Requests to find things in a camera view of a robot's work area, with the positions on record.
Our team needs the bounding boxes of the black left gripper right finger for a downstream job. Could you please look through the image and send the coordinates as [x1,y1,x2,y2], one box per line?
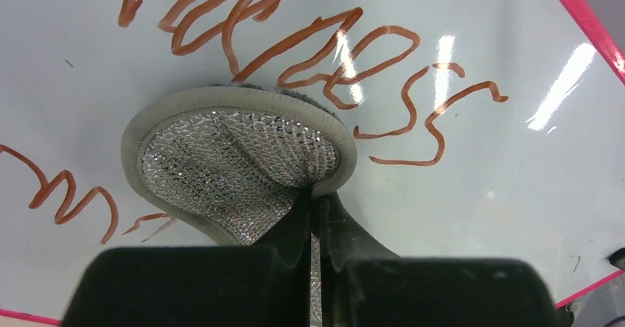
[317,194,562,326]

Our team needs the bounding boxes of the silver mesh eraser sponge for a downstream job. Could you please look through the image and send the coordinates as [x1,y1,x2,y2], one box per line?
[121,83,357,326]

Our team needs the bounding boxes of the black whiteboard stand foot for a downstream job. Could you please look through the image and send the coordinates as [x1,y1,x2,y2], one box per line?
[607,247,625,271]

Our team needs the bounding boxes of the pink-framed whiteboard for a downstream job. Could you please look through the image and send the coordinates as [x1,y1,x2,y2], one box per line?
[1,0,624,326]

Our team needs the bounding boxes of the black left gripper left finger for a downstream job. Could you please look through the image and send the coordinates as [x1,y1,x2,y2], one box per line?
[61,190,312,326]

